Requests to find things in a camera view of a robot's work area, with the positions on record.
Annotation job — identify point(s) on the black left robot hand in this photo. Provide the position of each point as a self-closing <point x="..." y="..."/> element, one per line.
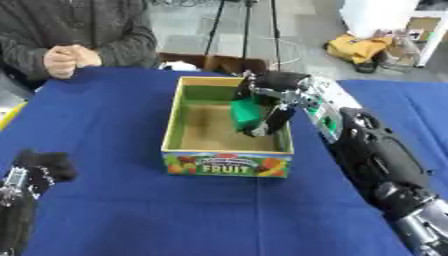
<point x="48" y="164"/>

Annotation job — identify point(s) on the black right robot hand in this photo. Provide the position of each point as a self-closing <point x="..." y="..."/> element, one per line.
<point x="277" y="83"/>

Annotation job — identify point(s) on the green block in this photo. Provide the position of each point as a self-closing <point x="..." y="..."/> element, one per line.
<point x="245" y="112"/>

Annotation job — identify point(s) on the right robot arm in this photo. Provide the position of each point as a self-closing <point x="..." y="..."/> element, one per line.
<point x="373" y="156"/>

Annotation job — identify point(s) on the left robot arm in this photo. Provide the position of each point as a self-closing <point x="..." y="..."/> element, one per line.
<point x="15" y="206"/>

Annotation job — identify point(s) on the brown cardboard box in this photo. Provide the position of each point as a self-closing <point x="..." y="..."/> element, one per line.
<point x="213" y="63"/>

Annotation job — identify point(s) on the cardboard box with green inside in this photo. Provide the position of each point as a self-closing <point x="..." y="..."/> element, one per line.
<point x="226" y="133"/>

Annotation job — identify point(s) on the black tripod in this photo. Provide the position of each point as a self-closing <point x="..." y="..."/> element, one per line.
<point x="246" y="30"/>

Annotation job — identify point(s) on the yellow bag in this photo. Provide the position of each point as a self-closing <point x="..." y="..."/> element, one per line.
<point x="356" y="48"/>

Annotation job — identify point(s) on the person's hands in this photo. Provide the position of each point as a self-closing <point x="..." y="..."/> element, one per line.
<point x="69" y="60"/>

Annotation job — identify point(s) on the clear plastic bag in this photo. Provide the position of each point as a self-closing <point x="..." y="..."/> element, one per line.
<point x="401" y="53"/>

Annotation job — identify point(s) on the person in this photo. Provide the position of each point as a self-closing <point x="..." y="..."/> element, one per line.
<point x="76" y="33"/>

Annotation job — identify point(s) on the white cabinet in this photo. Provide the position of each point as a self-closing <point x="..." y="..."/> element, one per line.
<point x="408" y="23"/>

